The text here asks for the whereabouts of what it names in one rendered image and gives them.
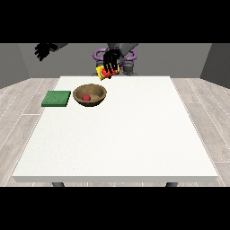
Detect green square pad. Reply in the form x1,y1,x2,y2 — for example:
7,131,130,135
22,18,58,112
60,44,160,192
40,90,72,108

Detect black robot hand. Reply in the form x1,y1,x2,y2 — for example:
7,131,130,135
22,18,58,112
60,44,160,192
34,43,58,62
102,49,122,80

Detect yellow cup with melon print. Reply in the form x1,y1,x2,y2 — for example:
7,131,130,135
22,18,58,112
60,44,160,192
95,63,121,82

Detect brown wooden bowl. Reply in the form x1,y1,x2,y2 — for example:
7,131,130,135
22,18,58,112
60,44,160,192
72,84,108,108

